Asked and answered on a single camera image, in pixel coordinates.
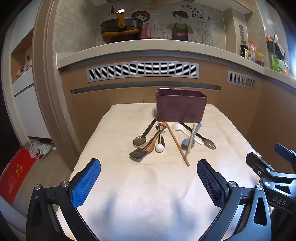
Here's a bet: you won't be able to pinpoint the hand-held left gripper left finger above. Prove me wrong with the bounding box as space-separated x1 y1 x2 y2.
26 158 102 241

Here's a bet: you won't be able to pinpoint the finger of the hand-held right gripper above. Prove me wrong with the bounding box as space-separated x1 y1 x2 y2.
246 152 296 186
274 143 296 161

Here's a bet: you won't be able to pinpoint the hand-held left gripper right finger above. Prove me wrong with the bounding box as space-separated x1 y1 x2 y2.
196 159 272 241

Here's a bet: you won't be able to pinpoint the grey metal spoon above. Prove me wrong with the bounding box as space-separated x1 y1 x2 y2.
182 123 202 149

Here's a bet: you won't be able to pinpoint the wooden chopstick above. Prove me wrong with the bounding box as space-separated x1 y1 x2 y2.
187 122 196 154
165 120 190 167

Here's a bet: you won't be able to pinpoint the white ball-ended utensil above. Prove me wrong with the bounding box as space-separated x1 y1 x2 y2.
155 136 166 153

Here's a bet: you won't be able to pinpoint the white plastic spoon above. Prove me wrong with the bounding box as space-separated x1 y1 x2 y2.
173 123 204 145

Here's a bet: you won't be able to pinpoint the black-handled metal spoon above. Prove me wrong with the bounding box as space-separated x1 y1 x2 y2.
133 119 157 147

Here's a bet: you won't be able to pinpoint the wooden spoon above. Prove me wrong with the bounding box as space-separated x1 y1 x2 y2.
142 125 167 154

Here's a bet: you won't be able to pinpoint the maroon plastic utensil holder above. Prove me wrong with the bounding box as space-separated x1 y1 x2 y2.
155 88 208 123

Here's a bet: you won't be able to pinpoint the white table cloth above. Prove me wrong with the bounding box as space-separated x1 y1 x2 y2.
69 103 262 241

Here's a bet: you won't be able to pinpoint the cloths on floor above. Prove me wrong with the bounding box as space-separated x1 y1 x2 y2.
29 141 56 160

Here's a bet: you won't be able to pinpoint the red floor mat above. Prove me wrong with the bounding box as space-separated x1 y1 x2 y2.
0 148 37 197

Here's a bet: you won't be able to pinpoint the short grey vent grille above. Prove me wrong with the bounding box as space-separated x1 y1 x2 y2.
227 70 257 90

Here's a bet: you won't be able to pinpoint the wooden cabinet front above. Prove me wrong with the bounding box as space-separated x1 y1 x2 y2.
59 58 296 167

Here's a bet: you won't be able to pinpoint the green plastic bag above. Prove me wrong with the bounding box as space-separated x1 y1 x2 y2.
271 54 289 75

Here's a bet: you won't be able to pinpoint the orange-capped bottle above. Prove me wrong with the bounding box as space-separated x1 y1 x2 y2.
249 40 257 61

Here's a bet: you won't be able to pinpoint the white shelf cabinet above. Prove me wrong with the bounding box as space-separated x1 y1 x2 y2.
10 28 51 146

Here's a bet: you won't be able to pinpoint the long grey vent grille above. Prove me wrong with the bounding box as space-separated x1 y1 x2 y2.
86 61 200 82

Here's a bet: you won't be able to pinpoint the shelf clutter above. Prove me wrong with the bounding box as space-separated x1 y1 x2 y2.
16 56 33 78

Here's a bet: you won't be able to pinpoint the grey stone counter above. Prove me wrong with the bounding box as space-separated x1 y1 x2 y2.
55 39 296 86

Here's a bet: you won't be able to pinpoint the black-handled slotted spoon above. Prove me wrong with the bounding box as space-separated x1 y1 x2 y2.
179 122 216 150

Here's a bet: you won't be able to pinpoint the black spatula wooden handle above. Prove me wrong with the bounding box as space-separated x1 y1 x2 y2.
129 122 167 161

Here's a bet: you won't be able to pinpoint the cartoon wall poster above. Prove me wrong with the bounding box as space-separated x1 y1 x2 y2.
109 0 226 50

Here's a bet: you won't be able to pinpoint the black wok yellow handles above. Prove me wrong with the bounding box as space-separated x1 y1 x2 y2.
100 9 144 44

